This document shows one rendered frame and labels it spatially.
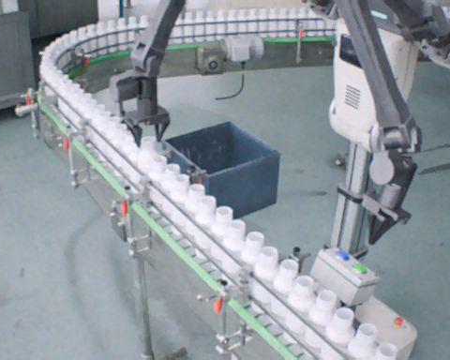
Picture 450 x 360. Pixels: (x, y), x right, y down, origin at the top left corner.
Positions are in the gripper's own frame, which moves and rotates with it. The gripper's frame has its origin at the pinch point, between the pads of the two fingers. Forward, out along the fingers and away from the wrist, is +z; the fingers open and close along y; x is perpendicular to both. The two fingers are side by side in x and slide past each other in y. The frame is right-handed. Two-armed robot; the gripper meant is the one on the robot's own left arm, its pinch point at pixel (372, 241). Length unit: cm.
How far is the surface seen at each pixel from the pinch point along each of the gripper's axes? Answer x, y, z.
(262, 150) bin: 44, -84, 12
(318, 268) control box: -3.6, -8.3, 11.9
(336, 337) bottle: -18.6, 12.7, 13.6
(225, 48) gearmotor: 80, -168, -12
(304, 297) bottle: -17.9, 1.1, 11.7
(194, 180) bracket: -5, -58, 14
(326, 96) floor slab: 283, -263, 20
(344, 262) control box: -1.3, -3.7, 7.8
